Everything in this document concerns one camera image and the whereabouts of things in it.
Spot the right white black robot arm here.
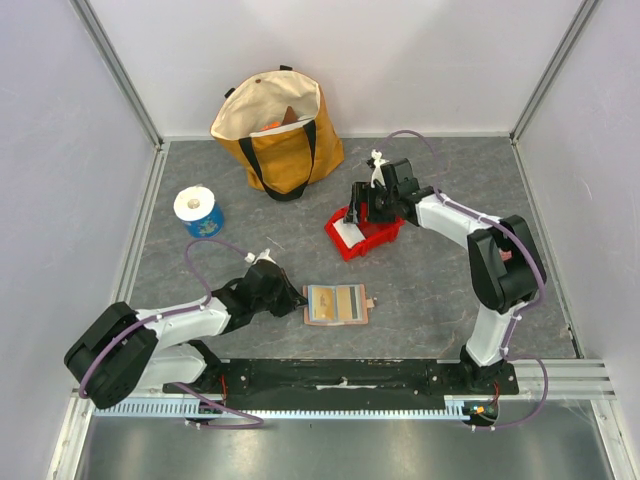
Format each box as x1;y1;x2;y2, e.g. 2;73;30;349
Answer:
325;151;546;394

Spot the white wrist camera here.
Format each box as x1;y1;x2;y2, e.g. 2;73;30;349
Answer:
367;149;388;188
244;248;274;265

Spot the red plastic bin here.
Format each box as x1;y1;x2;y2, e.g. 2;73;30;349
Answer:
324;206;405;262

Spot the yellow credit card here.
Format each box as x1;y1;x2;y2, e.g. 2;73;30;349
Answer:
308;285;336;322

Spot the slotted cable duct rail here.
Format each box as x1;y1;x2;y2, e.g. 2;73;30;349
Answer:
92;396;474;420

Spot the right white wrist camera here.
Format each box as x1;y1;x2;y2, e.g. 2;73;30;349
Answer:
367;149;388;188

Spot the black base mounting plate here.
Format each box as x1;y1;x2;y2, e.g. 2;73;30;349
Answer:
189;359;519;411

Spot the yellow canvas tote bag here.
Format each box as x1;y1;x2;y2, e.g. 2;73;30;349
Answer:
210;65;345;202

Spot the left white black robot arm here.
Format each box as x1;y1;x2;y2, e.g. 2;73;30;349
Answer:
64;259;307;409

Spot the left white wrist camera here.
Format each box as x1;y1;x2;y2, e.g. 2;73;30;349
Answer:
244;248;274;265

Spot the white card stack in bin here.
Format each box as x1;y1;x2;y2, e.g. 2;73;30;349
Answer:
333;219;365;249

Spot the orange item inside bag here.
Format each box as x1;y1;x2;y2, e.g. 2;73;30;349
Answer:
260;121;282;132

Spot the tan leather card holder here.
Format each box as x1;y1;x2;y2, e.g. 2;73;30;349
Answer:
303;284;377;327

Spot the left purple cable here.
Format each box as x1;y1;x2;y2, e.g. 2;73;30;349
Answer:
78;238;266;430

